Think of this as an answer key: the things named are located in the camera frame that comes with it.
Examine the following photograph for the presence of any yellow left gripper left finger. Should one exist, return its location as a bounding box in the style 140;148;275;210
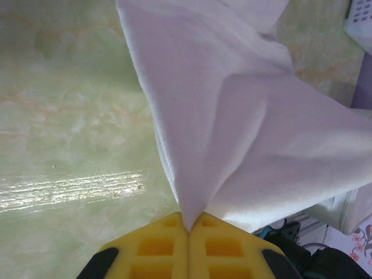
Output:
77;211;189;279

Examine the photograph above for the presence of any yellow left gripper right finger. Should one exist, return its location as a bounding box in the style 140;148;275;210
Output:
188;211;300;279

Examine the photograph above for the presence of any white t-shirt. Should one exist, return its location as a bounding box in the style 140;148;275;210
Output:
115;0;372;236

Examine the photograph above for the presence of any white plastic basket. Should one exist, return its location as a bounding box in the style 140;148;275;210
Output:
342;0;372;56

